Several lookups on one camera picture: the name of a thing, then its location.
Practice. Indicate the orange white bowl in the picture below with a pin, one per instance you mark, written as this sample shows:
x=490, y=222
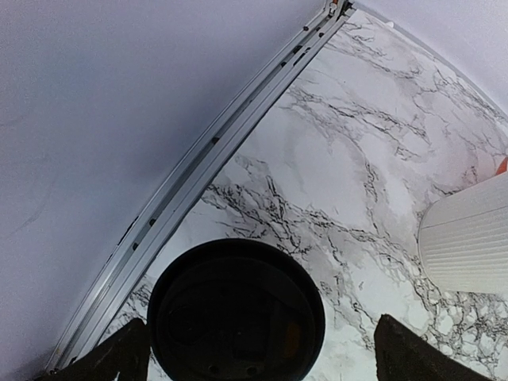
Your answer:
x=502, y=168

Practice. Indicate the left side table rail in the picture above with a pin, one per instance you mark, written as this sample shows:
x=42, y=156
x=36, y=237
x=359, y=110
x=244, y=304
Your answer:
x=160, y=218

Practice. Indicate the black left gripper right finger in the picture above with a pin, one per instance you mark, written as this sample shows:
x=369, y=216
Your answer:
x=402, y=355

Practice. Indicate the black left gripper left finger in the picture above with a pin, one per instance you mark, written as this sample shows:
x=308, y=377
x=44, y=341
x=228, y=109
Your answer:
x=123, y=356

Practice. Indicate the white utensil holder cup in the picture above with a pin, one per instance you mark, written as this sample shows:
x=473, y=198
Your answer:
x=462, y=239

